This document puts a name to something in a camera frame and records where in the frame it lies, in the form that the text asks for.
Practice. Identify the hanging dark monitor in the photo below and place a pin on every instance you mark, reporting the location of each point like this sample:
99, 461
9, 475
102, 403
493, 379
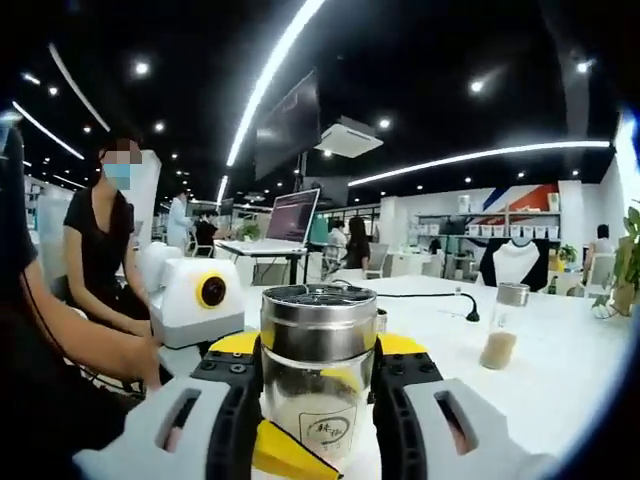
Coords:
287, 125

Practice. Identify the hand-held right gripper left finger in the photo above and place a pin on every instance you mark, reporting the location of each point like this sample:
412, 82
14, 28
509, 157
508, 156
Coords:
230, 425

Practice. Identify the tall seasoning bottle white powder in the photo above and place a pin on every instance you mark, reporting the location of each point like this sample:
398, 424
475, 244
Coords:
320, 325

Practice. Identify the storage shelf with white bins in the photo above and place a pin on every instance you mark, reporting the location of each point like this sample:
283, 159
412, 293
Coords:
500, 231

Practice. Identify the person's left hand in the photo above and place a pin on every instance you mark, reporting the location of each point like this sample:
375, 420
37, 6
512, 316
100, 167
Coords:
146, 365

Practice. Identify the group of round ceiling spotlights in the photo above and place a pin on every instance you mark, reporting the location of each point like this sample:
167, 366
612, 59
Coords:
476, 86

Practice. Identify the large green potted plant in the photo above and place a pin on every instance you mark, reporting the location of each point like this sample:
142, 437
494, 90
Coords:
631, 220

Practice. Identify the silver open laptop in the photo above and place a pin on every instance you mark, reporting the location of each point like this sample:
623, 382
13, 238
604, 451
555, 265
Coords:
292, 215

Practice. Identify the ceiling air conditioner unit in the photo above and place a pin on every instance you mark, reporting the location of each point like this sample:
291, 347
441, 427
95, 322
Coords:
350, 136

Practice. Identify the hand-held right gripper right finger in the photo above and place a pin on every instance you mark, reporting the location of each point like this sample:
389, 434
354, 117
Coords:
400, 425

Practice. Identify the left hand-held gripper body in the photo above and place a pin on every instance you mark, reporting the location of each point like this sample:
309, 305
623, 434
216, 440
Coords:
185, 310

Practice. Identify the brown paper bag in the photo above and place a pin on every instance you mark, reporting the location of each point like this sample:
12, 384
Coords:
625, 280

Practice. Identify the tall seasoning bottle brown powder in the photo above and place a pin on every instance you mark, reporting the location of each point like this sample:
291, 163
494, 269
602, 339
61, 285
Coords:
497, 355

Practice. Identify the person's black clothing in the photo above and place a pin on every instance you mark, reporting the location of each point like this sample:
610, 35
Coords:
15, 240

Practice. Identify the white ceiling light strip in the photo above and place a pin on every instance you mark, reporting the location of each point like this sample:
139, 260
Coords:
267, 77
50, 132
500, 151
80, 92

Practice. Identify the small green potted plant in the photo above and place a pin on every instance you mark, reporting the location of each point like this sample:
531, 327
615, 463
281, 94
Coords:
250, 231
567, 252

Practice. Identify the black standing desk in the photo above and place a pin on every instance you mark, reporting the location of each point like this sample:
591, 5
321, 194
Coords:
291, 270

